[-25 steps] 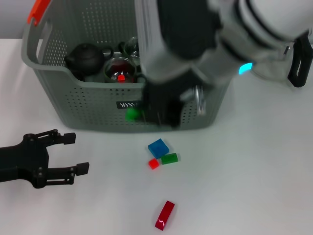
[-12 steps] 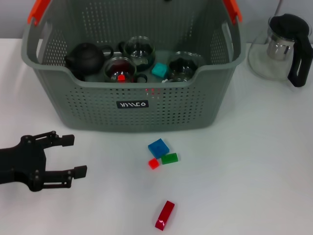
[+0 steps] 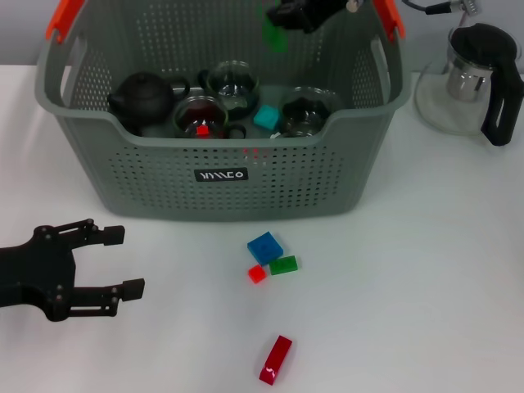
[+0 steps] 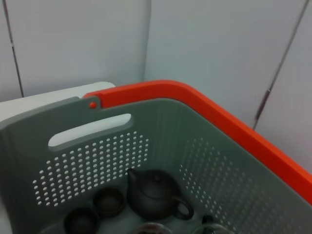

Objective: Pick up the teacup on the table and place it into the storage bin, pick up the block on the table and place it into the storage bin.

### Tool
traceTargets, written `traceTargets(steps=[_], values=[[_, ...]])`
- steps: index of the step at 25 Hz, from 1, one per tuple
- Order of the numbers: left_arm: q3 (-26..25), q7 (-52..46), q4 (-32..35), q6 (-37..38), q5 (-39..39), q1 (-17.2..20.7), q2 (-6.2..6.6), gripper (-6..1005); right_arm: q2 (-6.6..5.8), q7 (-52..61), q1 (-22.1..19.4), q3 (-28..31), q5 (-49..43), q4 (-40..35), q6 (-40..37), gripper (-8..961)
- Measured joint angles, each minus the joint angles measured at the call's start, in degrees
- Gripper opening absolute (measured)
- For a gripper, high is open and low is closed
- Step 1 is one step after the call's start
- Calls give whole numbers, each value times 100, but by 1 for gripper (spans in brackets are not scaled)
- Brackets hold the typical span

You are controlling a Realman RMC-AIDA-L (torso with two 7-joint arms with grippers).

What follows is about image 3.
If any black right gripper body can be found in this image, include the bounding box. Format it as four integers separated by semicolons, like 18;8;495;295
305;0;350;25

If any dark red long brick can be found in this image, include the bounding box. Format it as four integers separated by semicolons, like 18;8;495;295
258;334;294;386

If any black ceramic teapot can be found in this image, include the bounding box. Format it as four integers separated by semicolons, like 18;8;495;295
107;71;192;126

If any green notched toy brick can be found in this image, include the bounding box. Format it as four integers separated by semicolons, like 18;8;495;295
260;18;288;53

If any grey perforated storage basket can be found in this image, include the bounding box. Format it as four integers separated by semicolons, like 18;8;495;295
34;0;413;224

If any teal toy brick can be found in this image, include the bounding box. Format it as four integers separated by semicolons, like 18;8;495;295
253;104;282;131

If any orange-red sloped brick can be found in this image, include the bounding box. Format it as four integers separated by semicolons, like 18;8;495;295
243;147;269;167

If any glass pitcher with black handle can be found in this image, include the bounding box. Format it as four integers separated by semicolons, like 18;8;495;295
413;22;524;147

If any glass teacup with black sleeve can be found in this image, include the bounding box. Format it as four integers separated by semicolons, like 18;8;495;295
282;125;324;139
174;94;247;141
279;85;345;132
197;60;261;120

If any blue toy brick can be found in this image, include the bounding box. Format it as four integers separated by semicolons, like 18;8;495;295
246;231;285;266

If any orange basket handle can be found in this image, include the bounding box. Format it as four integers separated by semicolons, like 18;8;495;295
45;0;406;44

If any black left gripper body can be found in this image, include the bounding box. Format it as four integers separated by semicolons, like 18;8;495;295
0;224;79;323

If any green sloped toy brick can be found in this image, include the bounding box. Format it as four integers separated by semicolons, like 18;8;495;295
268;255;299;276

